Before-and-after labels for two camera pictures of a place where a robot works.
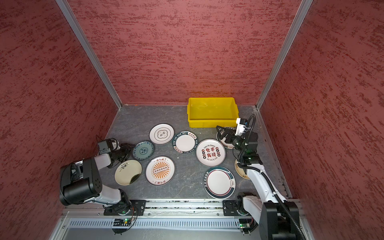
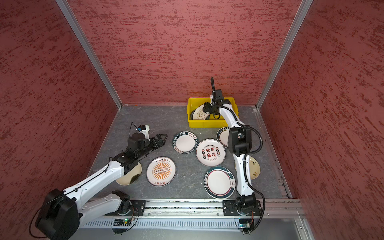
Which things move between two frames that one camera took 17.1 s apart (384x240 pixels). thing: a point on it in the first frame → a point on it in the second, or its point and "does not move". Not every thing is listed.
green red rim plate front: x=219 y=182 does not move
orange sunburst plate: x=160 y=170 does not move
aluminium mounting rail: x=165 y=208 does not move
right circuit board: x=245 y=223 does not move
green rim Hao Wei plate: x=185 y=142 does not move
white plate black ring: x=161 y=133 → x=198 y=113
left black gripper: x=128 y=149 → x=157 y=145
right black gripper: x=229 y=131 → x=206 y=108
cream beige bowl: x=128 y=172 does not move
